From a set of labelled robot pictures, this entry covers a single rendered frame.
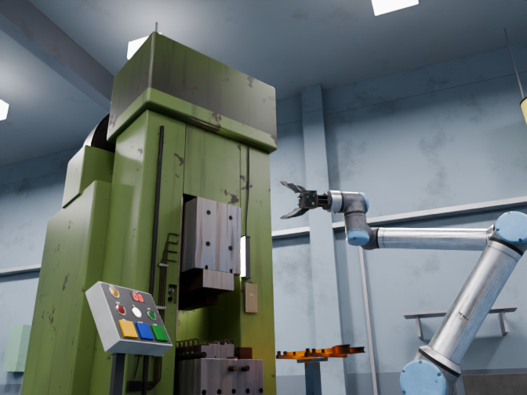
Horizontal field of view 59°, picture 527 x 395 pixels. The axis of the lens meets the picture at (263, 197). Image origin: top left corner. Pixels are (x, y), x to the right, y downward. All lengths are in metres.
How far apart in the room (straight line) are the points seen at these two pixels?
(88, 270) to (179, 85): 1.22
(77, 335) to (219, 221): 0.97
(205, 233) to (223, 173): 0.53
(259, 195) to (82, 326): 1.31
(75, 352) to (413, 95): 5.49
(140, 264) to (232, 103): 1.27
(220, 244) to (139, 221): 0.45
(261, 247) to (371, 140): 3.96
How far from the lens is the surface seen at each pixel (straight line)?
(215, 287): 2.53
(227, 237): 2.65
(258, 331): 2.85
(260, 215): 3.04
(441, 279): 5.97
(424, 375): 1.73
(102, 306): 2.02
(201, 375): 2.38
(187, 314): 2.98
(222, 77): 3.22
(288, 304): 6.25
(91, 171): 3.32
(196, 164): 2.86
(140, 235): 2.54
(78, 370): 2.80
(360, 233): 1.91
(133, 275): 2.48
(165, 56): 3.04
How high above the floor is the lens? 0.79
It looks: 22 degrees up
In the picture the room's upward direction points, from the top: 1 degrees counter-clockwise
